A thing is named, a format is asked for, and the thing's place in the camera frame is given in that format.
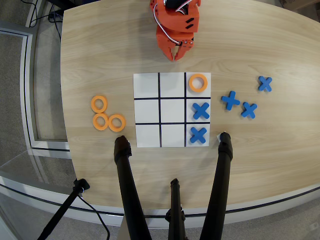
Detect orange gripper black motor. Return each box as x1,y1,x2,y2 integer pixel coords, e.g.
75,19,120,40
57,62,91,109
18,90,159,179
156,23,196,62

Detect orange ring piece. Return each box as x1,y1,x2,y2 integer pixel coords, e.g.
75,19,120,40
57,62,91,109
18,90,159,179
107,114,126,133
92,112,110,131
90,94,109,114
188,73,209,94

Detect white tic-tac-toe board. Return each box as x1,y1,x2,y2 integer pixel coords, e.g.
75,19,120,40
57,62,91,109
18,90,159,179
133,72,212,148

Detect blue cross piece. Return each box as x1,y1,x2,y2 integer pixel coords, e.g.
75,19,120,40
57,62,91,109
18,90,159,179
240,101,258,119
257,75,273,93
220,90,241,111
191,101,211,120
189,126,208,145

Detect black furniture base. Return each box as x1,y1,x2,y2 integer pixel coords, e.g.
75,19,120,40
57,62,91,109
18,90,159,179
47,0,101,9

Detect short black tripod leg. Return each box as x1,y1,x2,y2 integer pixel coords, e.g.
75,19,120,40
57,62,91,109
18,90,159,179
164,177,187,240

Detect thin black stand pole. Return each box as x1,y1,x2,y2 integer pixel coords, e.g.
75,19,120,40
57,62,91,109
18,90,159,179
36,178,91,240

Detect black cables with plug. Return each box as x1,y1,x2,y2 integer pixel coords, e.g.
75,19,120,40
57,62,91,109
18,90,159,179
24,0,63,43

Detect grey metal window frame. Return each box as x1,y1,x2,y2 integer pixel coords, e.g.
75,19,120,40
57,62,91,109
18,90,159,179
0,21,72,153

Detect black floor cable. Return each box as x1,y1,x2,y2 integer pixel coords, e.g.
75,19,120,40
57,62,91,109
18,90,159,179
77,194,111,240

